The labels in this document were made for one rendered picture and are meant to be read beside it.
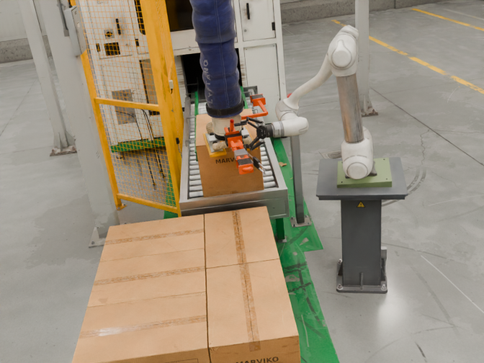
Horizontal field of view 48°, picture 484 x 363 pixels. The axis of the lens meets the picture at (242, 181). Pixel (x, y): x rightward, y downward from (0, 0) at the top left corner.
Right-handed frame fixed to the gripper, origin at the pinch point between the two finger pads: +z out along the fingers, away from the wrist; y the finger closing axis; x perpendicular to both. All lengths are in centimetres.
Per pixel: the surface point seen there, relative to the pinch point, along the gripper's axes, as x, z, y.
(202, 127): 59, 15, 13
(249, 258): -44, 7, 54
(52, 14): 100, 100, -66
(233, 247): -30, 13, 54
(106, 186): 99, 91, 63
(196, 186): 54, 25, 53
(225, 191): 27, 8, 47
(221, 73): 12.9, 3.3, -33.9
